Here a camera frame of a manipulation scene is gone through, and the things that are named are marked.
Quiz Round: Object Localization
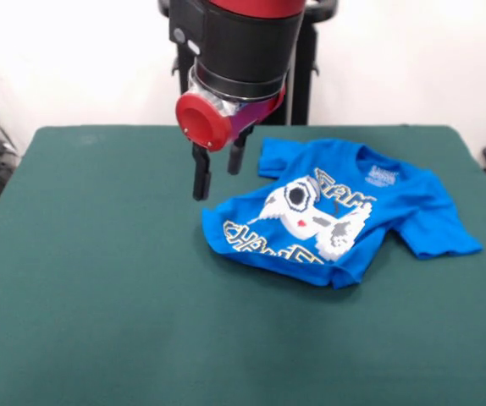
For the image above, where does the blue game-controller print t-shirt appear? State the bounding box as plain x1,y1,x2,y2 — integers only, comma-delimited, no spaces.
201,137,484,291

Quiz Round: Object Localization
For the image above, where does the dark green table cloth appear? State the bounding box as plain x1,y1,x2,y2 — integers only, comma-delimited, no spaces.
0,124,486,406

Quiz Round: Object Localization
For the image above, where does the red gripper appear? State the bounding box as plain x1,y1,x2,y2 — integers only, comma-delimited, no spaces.
174,84,287,202

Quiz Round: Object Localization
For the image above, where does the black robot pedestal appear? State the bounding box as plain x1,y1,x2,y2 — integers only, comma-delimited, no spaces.
157,0,338,126

